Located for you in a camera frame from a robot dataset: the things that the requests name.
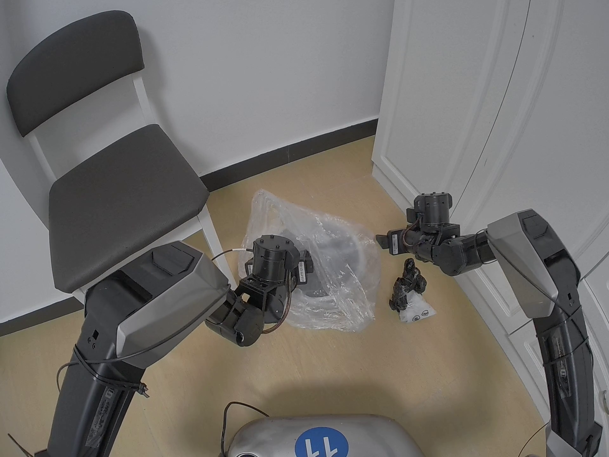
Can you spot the clear plastic bag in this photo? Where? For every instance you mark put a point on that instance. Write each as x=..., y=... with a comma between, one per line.
x=342, y=312

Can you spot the black plastic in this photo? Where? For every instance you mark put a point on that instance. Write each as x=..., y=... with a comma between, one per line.
x=407, y=283

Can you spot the clear printed wrapper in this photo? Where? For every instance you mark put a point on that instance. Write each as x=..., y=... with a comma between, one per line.
x=418, y=313

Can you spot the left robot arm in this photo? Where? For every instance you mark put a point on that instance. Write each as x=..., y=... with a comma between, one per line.
x=157, y=293

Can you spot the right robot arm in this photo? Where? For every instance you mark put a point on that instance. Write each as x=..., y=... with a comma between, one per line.
x=528, y=255

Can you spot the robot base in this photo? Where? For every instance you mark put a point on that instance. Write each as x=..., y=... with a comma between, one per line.
x=333, y=433

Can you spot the white trash bin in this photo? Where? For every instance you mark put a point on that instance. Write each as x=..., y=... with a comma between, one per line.
x=333, y=255

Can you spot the white chair with grey cushions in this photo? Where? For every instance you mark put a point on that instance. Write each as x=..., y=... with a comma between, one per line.
x=119, y=198

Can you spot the white wardrobe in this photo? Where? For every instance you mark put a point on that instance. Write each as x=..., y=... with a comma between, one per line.
x=452, y=88

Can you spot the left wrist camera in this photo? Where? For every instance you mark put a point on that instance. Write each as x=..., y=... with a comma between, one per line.
x=304, y=267

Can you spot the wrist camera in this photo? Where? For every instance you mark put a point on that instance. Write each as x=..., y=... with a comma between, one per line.
x=394, y=242
x=304, y=267

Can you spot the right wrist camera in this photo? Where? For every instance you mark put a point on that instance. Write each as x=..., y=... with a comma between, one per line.
x=394, y=242

